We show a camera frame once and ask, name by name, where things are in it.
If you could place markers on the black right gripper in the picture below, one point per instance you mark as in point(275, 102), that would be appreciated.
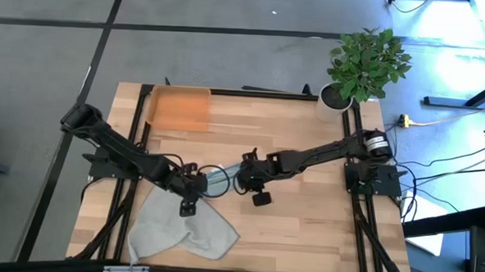
point(263, 171)

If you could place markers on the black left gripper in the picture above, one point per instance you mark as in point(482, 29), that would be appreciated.
point(183, 182)

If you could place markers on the grey waffle microfiber towel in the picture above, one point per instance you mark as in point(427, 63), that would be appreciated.
point(168, 231)

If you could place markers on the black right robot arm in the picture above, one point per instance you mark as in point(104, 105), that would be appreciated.
point(328, 154)

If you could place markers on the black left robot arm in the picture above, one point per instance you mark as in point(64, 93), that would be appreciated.
point(119, 147)

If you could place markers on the translucent orange plastic basket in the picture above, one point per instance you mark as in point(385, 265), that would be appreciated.
point(182, 109)

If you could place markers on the yellow power strip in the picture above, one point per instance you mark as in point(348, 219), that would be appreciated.
point(404, 121)

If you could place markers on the green leafy plant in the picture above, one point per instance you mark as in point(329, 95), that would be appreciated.
point(366, 63)

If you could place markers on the black floor beam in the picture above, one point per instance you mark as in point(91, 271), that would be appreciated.
point(443, 222)

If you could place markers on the black desk leg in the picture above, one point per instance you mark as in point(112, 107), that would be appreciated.
point(445, 101)

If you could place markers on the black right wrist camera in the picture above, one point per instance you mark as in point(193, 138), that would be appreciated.
point(244, 179)

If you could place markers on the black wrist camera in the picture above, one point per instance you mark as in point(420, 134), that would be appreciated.
point(201, 183)
point(244, 179)

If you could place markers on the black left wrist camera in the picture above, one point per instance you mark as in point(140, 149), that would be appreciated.
point(201, 183)

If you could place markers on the black aluminium table frame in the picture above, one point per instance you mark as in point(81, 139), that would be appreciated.
point(269, 94)

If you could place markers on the silver metal bracket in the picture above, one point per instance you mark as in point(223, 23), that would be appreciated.
point(126, 269)

